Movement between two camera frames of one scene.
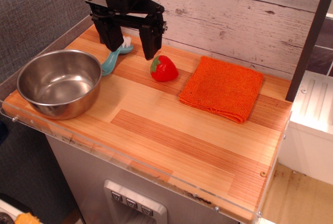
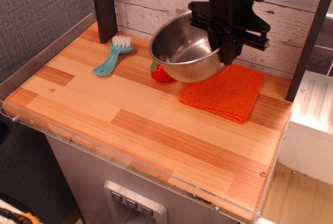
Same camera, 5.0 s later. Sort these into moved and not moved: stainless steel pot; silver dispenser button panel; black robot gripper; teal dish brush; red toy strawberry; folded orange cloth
Moved: stainless steel pot; black robot gripper
Not moved: red toy strawberry; teal dish brush; silver dispenser button panel; folded orange cloth
